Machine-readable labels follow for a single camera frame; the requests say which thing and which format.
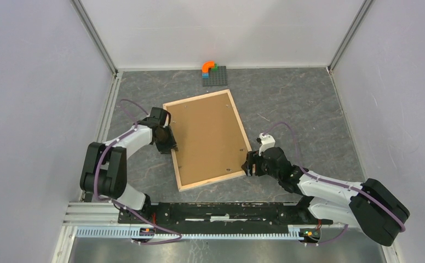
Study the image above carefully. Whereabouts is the wooden picture frame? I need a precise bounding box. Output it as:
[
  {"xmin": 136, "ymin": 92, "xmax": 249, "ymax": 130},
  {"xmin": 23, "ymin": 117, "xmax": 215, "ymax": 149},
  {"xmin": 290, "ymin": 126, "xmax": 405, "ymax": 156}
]
[{"xmin": 162, "ymin": 89, "xmax": 253, "ymax": 192}]

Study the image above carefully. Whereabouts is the brown cardboard backing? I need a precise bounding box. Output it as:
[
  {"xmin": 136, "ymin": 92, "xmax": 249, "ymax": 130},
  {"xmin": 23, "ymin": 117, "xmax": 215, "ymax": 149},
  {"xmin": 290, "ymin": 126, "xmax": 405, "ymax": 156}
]
[{"xmin": 166, "ymin": 93, "xmax": 249, "ymax": 186}]

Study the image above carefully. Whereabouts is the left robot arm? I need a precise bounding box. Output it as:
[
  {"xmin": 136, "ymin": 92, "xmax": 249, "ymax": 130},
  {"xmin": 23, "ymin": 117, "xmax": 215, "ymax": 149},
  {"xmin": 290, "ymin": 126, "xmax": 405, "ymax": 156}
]
[{"xmin": 79, "ymin": 107, "xmax": 177, "ymax": 224}]

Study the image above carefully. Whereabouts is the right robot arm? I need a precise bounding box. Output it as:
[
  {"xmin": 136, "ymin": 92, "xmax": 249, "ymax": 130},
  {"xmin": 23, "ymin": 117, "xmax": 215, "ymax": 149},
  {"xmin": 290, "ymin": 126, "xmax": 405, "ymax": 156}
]
[{"xmin": 242, "ymin": 147, "xmax": 410, "ymax": 246}]

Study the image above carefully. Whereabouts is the grey lego baseplate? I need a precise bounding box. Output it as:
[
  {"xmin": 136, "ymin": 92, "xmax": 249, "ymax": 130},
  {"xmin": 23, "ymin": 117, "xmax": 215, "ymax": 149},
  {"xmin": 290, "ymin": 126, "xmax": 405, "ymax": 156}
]
[{"xmin": 202, "ymin": 66, "xmax": 228, "ymax": 87}]

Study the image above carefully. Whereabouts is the orange curved lego brick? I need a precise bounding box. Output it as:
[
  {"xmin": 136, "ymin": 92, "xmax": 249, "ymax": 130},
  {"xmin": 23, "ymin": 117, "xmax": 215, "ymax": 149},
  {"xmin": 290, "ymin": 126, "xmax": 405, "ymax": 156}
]
[{"xmin": 201, "ymin": 61, "xmax": 216, "ymax": 75}]

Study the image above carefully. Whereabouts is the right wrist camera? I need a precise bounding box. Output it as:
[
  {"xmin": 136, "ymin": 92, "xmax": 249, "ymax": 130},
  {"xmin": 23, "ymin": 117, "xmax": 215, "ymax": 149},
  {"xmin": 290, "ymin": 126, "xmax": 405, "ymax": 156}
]
[{"xmin": 256, "ymin": 133, "xmax": 275, "ymax": 156}]

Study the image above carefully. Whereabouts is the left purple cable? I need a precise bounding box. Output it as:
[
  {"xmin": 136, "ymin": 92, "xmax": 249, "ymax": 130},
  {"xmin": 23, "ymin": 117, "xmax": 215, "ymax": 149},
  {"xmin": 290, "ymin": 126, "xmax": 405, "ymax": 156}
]
[{"xmin": 93, "ymin": 99, "xmax": 183, "ymax": 245}]

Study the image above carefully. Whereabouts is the purple cable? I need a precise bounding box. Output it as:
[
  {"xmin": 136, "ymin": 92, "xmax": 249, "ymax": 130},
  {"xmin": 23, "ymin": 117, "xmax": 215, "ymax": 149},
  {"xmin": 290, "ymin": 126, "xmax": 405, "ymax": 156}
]
[
  {"xmin": 93, "ymin": 99, "xmax": 183, "ymax": 245},
  {"xmin": 261, "ymin": 121, "xmax": 406, "ymax": 246}
]

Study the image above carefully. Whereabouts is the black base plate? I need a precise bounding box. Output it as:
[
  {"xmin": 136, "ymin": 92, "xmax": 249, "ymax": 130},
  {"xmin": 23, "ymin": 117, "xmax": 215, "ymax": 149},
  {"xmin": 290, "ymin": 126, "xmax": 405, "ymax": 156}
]
[{"xmin": 117, "ymin": 202, "xmax": 334, "ymax": 235}]

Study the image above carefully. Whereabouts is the aluminium rail frame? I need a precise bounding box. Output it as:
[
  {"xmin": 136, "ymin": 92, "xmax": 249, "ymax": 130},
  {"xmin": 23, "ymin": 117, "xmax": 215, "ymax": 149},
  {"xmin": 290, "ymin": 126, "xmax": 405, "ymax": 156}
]
[{"xmin": 53, "ymin": 68, "xmax": 399, "ymax": 262}]

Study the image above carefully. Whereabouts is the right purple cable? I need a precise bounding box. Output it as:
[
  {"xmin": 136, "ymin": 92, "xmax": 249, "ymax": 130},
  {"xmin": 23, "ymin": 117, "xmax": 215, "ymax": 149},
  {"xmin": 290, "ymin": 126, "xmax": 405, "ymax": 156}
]
[{"xmin": 261, "ymin": 121, "xmax": 406, "ymax": 246}]

